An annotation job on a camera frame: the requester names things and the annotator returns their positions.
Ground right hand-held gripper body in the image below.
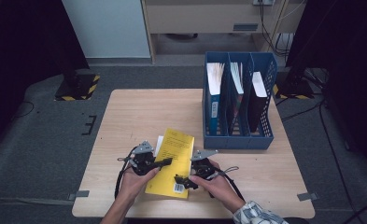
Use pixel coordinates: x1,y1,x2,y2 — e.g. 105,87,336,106
190,148,219,182

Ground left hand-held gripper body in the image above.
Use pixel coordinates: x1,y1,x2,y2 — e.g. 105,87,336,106
128,140,157,176

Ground yellow book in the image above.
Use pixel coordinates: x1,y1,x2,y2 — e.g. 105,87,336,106
144,127,195,200

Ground blue file rack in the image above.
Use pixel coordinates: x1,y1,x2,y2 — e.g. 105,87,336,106
202,50,278,151

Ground blue book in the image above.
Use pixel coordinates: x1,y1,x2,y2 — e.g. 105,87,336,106
205,62,226,137

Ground black book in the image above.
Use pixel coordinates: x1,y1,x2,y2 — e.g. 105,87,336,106
247,71,269,133

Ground teal illustrated book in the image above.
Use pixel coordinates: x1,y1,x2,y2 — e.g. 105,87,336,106
228,62,246,136

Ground person's left hand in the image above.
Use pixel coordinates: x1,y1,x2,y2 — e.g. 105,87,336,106
119,166,162,205

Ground person's right hand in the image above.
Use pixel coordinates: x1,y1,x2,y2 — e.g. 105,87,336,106
189,159,246,214

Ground black tape marks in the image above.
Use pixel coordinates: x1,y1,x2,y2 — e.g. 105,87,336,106
80,115,97,136

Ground grey tape strip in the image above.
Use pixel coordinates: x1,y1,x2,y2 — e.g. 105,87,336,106
297,191,318,202
67,189,91,201

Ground striped stand base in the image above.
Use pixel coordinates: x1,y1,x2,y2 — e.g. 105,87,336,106
53,69,101,102
273,78,316,101

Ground grey floor mat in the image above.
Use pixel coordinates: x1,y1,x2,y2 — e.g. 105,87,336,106
0,63,367,224

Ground black round object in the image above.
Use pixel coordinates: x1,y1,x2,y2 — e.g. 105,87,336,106
283,216,311,224

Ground white panel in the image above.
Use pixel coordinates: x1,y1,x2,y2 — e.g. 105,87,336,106
61,0,151,59

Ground grey vent plate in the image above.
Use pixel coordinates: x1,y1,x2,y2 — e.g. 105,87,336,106
233,22,260,32

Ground beige cabinet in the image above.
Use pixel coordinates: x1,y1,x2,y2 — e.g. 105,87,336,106
140,0,306,64

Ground black curtain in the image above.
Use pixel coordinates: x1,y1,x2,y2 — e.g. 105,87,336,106
285,0,367,175
0,0,91,157

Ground left hand-held gripper cable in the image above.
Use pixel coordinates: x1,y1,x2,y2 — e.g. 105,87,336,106
114,146,139,200

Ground black floor cable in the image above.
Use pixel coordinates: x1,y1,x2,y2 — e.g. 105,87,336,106
13,100,35,119
280,92,360,224

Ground black cable bundle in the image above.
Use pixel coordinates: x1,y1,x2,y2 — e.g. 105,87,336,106
258,0,295,59

